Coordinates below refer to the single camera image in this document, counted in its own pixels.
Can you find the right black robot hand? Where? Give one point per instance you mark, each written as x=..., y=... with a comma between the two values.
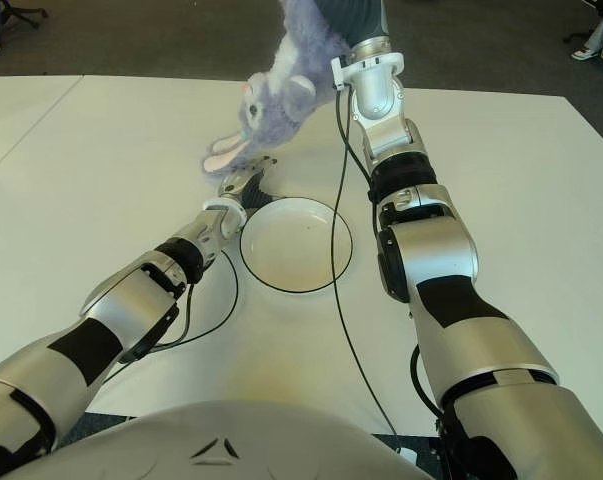
x=361, y=20

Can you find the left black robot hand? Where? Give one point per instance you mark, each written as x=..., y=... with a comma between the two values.
x=241, y=185

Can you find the purple plush rabbit doll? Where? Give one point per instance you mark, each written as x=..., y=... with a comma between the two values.
x=276, y=105

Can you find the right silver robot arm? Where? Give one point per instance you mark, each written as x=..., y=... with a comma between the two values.
x=431, y=245

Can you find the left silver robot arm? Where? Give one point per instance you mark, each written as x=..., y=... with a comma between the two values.
x=126, y=305

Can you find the white plate black rim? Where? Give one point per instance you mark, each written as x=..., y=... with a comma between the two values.
x=296, y=245

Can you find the person in light trousers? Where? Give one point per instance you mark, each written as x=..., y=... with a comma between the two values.
x=601, y=30

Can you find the silver robot torso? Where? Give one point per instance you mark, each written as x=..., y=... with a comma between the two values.
x=221, y=440

